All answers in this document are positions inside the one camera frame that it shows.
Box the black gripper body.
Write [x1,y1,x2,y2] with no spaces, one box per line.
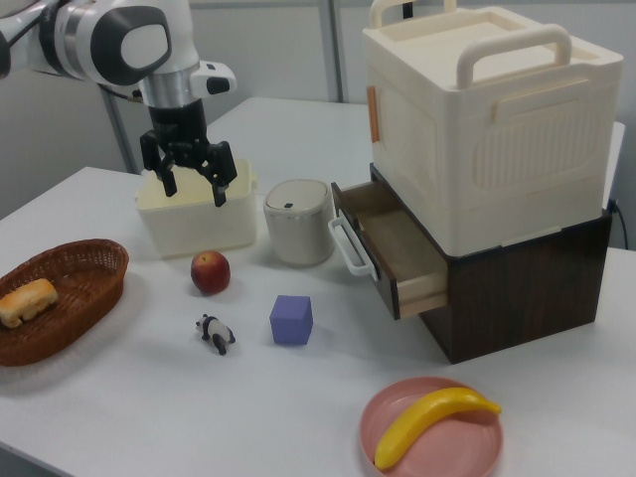
[139,97,237,186]

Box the small panda toy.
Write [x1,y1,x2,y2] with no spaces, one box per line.
[194,313,237,357]

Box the toy bread loaf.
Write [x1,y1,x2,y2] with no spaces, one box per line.
[0,278,60,329]

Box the yellow toy banana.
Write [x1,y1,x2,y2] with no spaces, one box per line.
[374,387,503,470]

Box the dark wood drawer cabinet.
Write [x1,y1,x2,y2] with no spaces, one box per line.
[370,163,613,366]

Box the cream open plastic bin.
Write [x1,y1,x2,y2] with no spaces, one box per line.
[134,157,260,259]

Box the red apple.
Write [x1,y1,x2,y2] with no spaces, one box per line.
[190,250,232,295]

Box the small cream lidded trash can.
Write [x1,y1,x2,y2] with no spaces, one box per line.
[262,179,335,265]

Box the brown wicker basket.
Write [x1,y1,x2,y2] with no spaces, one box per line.
[0,238,129,368]

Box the purple cube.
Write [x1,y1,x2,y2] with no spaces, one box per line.
[269,294,314,347]

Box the pink plate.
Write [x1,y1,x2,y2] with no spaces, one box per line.
[359,377,505,477]

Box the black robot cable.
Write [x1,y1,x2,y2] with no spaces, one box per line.
[97,84,146,104]

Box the wooden drawer with white handle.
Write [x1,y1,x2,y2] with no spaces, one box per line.
[328,181,448,322]

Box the black wall cable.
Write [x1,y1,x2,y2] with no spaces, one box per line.
[608,198,630,249]

